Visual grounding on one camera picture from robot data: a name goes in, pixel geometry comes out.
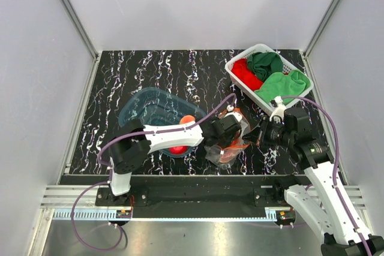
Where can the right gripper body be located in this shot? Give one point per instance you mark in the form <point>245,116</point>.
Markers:
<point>266,131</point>

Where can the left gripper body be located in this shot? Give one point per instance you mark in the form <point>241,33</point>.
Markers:
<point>225,141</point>

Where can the clear zip top bag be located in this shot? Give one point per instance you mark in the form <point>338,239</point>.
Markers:
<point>213,152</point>

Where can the orange fake fruit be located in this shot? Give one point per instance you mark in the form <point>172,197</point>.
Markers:
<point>187,119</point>

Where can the red fake apple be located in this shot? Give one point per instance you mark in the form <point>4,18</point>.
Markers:
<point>178,150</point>

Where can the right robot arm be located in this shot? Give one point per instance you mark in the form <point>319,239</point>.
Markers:
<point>333,219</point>

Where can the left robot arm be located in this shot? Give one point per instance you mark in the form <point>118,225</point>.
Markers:
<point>128,152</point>

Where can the light green cloth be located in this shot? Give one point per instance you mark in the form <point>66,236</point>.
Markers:
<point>279,84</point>

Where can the white plastic basket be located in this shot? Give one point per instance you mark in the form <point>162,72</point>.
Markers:
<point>288,101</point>

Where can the dark green cloth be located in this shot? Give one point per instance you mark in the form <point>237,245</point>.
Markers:
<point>262,65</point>

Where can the red cloth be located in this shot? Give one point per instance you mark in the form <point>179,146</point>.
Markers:
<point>246,76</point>

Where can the blue plastic container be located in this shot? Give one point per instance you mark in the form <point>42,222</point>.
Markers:
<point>155,107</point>

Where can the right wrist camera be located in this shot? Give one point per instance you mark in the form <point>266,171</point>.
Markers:
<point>277,109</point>

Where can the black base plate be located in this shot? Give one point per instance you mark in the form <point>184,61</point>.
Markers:
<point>199,197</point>

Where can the white cable duct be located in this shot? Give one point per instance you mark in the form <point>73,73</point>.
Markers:
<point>93,214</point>

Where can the aluminium frame rail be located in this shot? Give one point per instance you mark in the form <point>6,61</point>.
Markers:
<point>75,20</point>

